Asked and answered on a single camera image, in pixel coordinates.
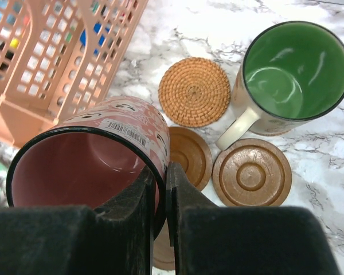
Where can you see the brown wooden ringed coaster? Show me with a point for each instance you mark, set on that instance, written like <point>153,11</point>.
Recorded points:
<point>252,172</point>

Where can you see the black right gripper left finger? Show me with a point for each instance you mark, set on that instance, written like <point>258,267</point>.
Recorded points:
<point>115,238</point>

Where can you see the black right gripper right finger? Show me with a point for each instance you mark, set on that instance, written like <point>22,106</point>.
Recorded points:
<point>209,239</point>

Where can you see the green mug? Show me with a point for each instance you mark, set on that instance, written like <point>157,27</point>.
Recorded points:
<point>291,74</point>

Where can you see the woven rattan coaster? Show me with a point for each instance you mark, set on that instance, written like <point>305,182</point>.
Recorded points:
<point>194,92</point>

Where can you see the maroon red mug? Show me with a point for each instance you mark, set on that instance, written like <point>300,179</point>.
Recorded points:
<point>92,156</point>

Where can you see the orange plastic desk organizer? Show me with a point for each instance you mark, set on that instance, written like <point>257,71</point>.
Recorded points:
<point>58,58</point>

